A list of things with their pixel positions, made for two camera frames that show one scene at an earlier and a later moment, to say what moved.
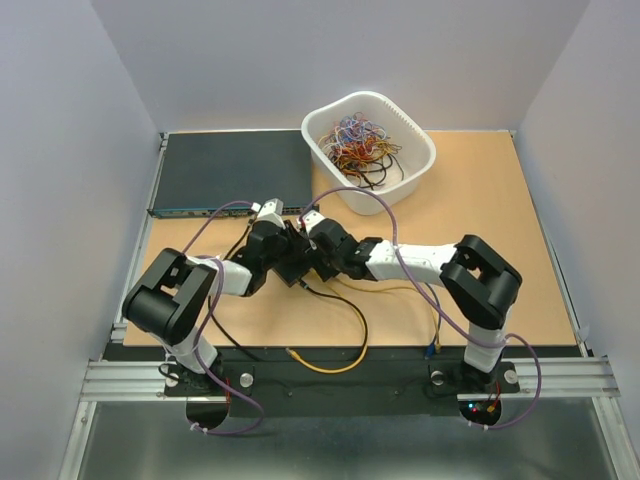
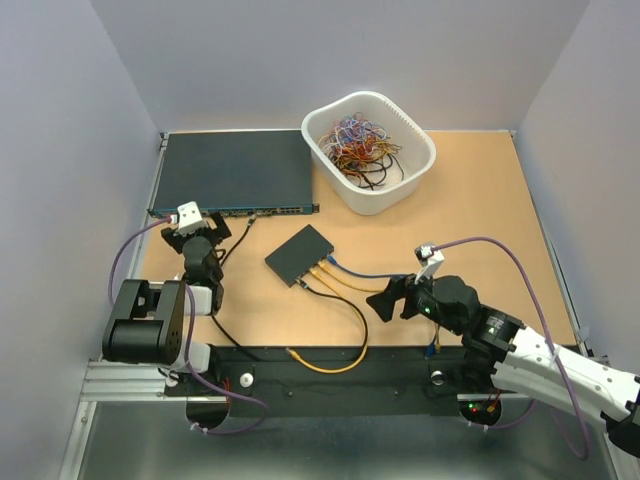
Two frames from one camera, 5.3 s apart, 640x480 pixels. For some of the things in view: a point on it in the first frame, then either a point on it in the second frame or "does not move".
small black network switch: (293, 269) does not move
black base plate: (333, 380) does not move
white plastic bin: (371, 141) does not move
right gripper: (313, 249) to (397, 287)
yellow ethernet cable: (437, 341) does not move
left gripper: (294, 245) to (219, 232)
